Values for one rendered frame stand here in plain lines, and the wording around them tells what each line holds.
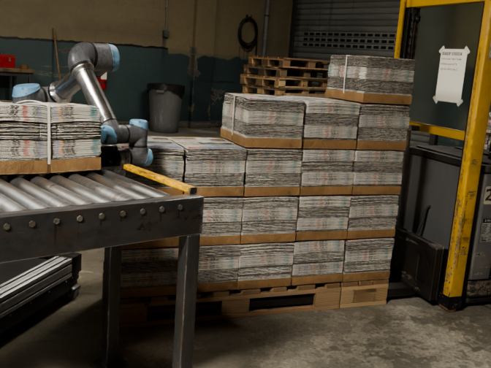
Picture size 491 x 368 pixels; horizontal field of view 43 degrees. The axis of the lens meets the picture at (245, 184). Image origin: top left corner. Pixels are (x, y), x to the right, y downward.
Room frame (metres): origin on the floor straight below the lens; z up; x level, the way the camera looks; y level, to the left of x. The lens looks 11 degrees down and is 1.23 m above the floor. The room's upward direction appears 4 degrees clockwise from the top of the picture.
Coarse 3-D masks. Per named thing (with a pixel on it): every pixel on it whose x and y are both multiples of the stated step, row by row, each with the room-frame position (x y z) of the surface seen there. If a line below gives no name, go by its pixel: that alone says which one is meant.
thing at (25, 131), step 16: (0, 112) 1.92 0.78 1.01; (16, 112) 1.95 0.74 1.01; (32, 112) 1.99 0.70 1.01; (0, 128) 1.92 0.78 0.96; (16, 128) 1.96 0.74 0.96; (32, 128) 1.99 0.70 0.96; (0, 144) 1.92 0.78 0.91; (16, 144) 1.95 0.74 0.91; (32, 144) 1.99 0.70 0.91; (0, 160) 1.92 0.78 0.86; (16, 160) 1.95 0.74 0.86; (32, 160) 1.98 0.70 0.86
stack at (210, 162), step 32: (160, 160) 2.64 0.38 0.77; (192, 160) 2.71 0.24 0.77; (224, 160) 2.76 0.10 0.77; (256, 160) 2.82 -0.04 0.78; (288, 160) 2.88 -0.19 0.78; (320, 160) 2.95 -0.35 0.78; (352, 160) 3.02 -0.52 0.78; (224, 224) 2.77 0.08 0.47; (256, 224) 2.83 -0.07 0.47; (288, 224) 2.89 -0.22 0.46; (320, 224) 2.95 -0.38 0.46; (128, 256) 2.60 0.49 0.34; (160, 256) 2.66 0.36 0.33; (224, 256) 2.77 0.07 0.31; (256, 256) 2.83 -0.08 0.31; (288, 256) 2.89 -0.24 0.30; (320, 256) 2.96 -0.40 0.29; (256, 288) 2.85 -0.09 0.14; (320, 288) 2.97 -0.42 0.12; (128, 320) 2.60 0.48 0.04; (160, 320) 2.66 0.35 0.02
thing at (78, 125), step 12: (60, 108) 2.05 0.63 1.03; (72, 108) 2.08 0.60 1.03; (84, 108) 2.11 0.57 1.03; (96, 108) 2.14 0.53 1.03; (60, 120) 2.06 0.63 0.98; (72, 120) 2.07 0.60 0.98; (84, 120) 2.10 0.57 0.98; (96, 120) 2.13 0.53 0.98; (60, 132) 2.05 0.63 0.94; (72, 132) 2.08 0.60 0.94; (84, 132) 2.10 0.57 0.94; (96, 132) 2.15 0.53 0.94; (60, 144) 2.05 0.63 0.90; (72, 144) 2.08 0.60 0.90; (84, 144) 2.10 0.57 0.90; (96, 144) 2.13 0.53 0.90; (60, 156) 2.05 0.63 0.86; (72, 156) 2.07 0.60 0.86; (84, 156) 2.10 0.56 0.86; (96, 156) 2.13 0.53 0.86
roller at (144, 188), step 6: (102, 174) 2.17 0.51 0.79; (108, 174) 2.14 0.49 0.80; (114, 174) 2.13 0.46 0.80; (114, 180) 2.09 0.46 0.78; (120, 180) 2.07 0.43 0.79; (126, 180) 2.05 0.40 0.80; (132, 180) 2.04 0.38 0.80; (132, 186) 2.00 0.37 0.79; (138, 186) 1.98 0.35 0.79; (144, 186) 1.97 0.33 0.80; (144, 192) 1.94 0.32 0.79; (150, 192) 1.92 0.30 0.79; (156, 192) 1.90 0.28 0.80; (162, 192) 1.90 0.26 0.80
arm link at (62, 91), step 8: (96, 48) 2.59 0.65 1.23; (104, 48) 2.62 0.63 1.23; (112, 48) 2.66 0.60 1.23; (96, 56) 2.58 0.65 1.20; (104, 56) 2.61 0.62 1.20; (112, 56) 2.64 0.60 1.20; (96, 64) 2.59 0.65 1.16; (104, 64) 2.62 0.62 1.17; (112, 64) 2.65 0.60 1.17; (96, 72) 2.65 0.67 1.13; (104, 72) 2.68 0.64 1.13; (64, 80) 2.77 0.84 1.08; (72, 80) 2.74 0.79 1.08; (48, 88) 2.83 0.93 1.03; (56, 88) 2.81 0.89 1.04; (64, 88) 2.78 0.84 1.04; (72, 88) 2.77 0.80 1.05; (48, 96) 2.82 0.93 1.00; (56, 96) 2.82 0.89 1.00; (64, 96) 2.81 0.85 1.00
